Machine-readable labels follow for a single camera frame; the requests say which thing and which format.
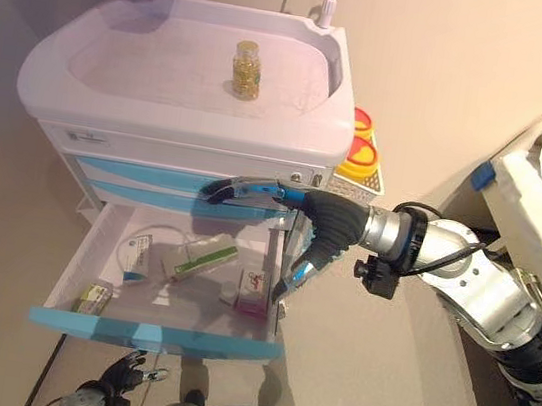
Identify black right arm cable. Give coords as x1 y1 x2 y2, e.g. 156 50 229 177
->
384 199 493 287

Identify white perforated basket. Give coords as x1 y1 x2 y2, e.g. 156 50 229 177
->
325 115 395 205

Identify white medical cart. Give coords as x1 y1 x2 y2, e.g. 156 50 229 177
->
0 0 371 373

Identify blue white cart drawer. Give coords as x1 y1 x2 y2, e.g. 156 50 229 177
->
71 153 305 211
25 191 304 370
79 178 299 232

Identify white hospital bed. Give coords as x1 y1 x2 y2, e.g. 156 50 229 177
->
448 88 542 353

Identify blue bed clip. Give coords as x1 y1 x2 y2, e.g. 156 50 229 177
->
469 159 498 194

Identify clear bottle yellow capsules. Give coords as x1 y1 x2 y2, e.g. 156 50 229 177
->
227 39 267 103

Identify yellow sharps container red lid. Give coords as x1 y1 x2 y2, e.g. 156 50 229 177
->
350 106 377 140
337 133 382 183

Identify green and white medicine box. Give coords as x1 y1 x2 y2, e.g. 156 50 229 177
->
157 235 241 290

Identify small green white box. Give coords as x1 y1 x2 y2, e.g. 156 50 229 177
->
71 276 115 318

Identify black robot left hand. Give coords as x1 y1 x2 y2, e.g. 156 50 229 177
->
100 345 173 404

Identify white blue medicine box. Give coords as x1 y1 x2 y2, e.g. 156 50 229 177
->
118 232 156 288

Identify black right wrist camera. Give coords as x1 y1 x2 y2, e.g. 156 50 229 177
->
350 252 403 301

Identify pink white medicine box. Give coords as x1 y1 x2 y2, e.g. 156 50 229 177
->
233 266 273 318

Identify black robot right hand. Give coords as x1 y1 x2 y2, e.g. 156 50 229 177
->
185 168 374 322

